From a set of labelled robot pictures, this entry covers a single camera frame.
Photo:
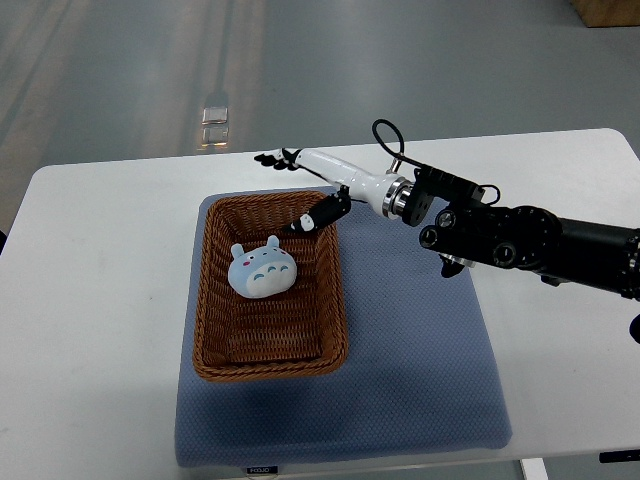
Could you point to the white robotic hand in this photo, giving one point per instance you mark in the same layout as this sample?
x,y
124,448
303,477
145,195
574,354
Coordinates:
x,y
377,190

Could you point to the blue plush toy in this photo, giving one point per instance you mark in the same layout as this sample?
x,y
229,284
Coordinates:
x,y
262,272

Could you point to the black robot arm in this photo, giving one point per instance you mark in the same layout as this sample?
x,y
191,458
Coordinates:
x,y
469,230

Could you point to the metal floor socket plates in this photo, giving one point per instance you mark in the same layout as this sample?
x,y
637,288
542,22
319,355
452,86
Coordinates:
x,y
214,127

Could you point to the black table bracket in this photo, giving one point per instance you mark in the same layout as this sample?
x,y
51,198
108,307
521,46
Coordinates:
x,y
619,456

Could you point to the wooden box corner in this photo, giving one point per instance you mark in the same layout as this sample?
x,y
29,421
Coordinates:
x,y
607,13

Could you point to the brown wicker basket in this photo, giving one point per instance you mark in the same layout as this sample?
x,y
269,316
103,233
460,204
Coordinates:
x,y
269,303

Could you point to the blue quilted cushion mat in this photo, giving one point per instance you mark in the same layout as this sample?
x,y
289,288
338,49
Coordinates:
x,y
419,377

